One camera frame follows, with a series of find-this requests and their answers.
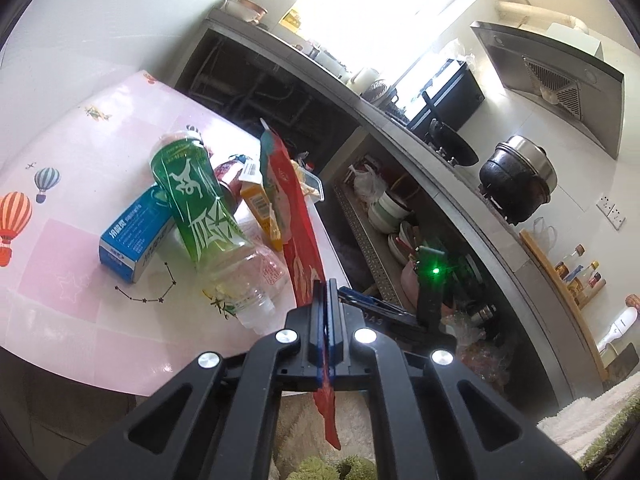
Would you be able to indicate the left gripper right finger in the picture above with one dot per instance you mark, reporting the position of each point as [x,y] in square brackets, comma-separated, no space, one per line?
[432,418]

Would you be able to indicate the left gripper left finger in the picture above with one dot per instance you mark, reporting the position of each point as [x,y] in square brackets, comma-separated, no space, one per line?
[215,419]

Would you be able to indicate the red snack wrapper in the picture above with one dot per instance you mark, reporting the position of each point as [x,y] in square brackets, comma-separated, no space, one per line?
[302,257]

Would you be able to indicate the green plastic bottle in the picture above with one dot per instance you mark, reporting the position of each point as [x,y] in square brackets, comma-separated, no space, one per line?
[238,277]

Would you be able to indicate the blue toothpaste box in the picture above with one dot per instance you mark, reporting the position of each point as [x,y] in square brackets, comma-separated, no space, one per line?
[127,246]

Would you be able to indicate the red soda can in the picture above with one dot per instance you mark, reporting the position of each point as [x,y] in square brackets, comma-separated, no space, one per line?
[228,176]

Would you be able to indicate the pink pot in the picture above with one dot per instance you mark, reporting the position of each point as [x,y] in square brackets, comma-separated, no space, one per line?
[410,284]

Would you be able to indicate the metal shelf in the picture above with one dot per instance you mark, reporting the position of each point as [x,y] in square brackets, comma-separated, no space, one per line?
[384,268]

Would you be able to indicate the stacked white green bowls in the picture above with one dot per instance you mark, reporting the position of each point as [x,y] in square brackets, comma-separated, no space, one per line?
[387,213]

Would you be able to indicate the white plastic bag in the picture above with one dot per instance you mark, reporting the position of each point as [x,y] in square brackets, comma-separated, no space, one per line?
[368,185]

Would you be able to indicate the wooden condiment shelf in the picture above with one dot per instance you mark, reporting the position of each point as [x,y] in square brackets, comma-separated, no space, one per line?
[567,300]

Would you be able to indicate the black wok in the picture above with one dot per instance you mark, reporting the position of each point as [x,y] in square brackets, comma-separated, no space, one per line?
[453,148]

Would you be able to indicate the black cooking pot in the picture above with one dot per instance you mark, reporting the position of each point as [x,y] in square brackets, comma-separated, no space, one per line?
[518,178]

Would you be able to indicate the pink patterned tablecloth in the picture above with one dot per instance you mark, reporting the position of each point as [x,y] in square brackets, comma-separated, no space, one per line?
[96,285]

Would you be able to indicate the orange medicine box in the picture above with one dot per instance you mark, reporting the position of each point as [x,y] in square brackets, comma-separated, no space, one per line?
[258,202]

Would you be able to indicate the range hood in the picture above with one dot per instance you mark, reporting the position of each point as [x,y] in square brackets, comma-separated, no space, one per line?
[568,82]

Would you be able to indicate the white wall socket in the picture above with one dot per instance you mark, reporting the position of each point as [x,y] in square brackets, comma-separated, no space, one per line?
[611,212]

